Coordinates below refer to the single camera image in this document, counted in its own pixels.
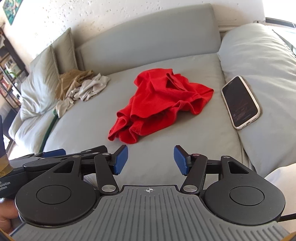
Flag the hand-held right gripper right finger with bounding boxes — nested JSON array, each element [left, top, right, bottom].
[[174, 145, 257, 194]]

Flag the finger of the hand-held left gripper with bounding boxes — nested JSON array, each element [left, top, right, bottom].
[[66, 146, 107, 156], [35, 149, 66, 161]]

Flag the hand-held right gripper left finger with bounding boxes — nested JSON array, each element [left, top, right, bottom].
[[53, 145, 129, 194]]

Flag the red shorts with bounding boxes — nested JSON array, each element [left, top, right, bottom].
[[107, 68, 214, 144]]

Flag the person's left hand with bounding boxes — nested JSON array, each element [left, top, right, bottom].
[[0, 199, 20, 234]]

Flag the grey sofa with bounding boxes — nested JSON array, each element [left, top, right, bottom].
[[9, 3, 257, 176]]

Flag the green fabric strip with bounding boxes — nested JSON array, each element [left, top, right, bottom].
[[40, 109, 59, 151]]

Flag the light grey garment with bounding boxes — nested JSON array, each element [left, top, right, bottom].
[[55, 73, 111, 118]]

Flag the tan garment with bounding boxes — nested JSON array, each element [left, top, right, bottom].
[[55, 69, 95, 101]]

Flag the smartphone in white case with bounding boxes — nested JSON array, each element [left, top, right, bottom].
[[221, 76, 261, 130]]

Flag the bookshelf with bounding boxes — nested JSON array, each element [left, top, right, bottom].
[[0, 23, 29, 112]]

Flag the white fabric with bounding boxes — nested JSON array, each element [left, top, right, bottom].
[[264, 166, 296, 218]]

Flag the wall picture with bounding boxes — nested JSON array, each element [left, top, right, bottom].
[[2, 0, 21, 25]]

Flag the black window frame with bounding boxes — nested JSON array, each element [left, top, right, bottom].
[[255, 17, 296, 56]]

